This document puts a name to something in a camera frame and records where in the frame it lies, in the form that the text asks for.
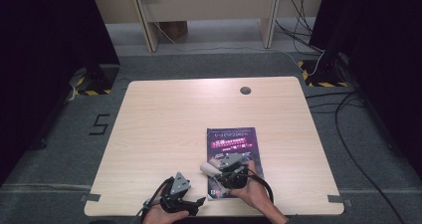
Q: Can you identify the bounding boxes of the beige cloth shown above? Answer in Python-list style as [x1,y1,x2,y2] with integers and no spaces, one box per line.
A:
[199,161,223,177]

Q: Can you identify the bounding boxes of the black floor cables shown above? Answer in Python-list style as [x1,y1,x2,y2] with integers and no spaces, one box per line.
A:
[305,90,406,224]

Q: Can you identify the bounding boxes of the black hanging cables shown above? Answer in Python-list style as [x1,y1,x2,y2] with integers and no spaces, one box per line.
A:
[275,0,324,54]

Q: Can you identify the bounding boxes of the person's right hand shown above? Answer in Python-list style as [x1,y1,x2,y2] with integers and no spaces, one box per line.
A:
[230,160,267,209]

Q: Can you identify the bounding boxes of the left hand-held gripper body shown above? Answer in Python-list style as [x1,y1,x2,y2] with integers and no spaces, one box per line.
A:
[159,171,200,217]

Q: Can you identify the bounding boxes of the beige wooden desk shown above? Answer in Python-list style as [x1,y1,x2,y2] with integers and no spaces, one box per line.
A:
[89,0,327,54]

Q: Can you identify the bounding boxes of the red cover magazine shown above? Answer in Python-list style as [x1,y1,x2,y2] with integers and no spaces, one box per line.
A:
[206,127,266,201]

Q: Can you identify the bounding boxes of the black yellow striped stand base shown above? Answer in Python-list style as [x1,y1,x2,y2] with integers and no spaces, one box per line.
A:
[69,64,120,97]
[298,59,349,89]

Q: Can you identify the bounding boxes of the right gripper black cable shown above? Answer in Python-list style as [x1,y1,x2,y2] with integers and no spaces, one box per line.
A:
[247,167,275,205]

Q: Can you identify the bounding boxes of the brown cardboard box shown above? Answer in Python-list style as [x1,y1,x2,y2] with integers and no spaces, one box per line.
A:
[158,20,188,40]

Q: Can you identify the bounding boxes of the black curtain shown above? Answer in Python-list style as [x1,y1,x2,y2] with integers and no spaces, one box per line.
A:
[0,0,120,187]
[308,0,422,178]

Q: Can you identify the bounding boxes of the person's left hand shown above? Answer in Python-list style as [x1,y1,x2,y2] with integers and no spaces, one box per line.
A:
[142,194,191,224]

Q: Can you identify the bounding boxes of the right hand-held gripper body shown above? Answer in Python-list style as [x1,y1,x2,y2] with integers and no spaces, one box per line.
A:
[217,152,249,189]

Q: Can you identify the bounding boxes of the grey tape strip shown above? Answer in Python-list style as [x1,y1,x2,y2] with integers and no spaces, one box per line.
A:
[80,193,102,203]
[327,194,353,208]

